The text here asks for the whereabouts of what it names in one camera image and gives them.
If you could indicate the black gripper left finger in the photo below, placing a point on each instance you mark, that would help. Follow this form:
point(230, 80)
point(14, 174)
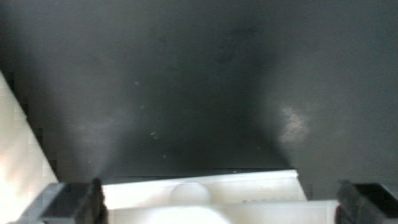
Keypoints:
point(78, 206)

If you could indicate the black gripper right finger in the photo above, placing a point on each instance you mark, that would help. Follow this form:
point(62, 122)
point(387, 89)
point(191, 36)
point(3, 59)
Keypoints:
point(367, 203)

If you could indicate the white drawer with tag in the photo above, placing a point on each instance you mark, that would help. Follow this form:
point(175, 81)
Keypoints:
point(245, 198)

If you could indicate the white U-shaped fence wall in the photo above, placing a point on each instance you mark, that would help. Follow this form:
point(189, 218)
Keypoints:
point(26, 171)

